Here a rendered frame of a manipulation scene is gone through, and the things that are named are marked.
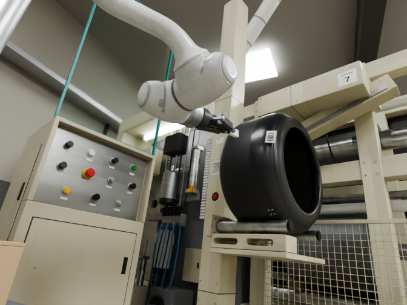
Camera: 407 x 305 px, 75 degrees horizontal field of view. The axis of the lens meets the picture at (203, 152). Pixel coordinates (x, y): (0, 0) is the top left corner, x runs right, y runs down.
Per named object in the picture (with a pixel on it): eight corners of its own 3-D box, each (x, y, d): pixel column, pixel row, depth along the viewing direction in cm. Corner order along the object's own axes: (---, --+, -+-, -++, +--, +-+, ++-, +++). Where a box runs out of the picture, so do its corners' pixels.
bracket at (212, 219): (205, 235, 117) (207, 213, 121) (254, 245, 143) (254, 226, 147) (211, 236, 115) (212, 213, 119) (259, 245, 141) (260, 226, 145)
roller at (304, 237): (250, 229, 139) (254, 230, 142) (249, 238, 137) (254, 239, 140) (317, 229, 116) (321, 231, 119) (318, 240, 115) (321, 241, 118)
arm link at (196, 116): (174, 101, 88) (186, 108, 92) (172, 127, 86) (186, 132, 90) (192, 92, 82) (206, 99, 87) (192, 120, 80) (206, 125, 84)
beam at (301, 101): (256, 116, 170) (257, 97, 176) (275, 132, 187) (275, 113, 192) (363, 82, 130) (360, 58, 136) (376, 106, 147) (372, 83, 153)
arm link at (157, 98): (172, 131, 85) (201, 117, 77) (129, 117, 75) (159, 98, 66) (171, 101, 89) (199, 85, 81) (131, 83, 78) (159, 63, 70)
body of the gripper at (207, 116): (205, 101, 86) (222, 110, 93) (186, 109, 92) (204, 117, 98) (205, 123, 84) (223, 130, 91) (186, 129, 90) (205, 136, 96)
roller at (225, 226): (215, 221, 120) (221, 221, 124) (215, 231, 119) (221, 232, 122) (288, 219, 98) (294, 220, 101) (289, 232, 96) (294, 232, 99)
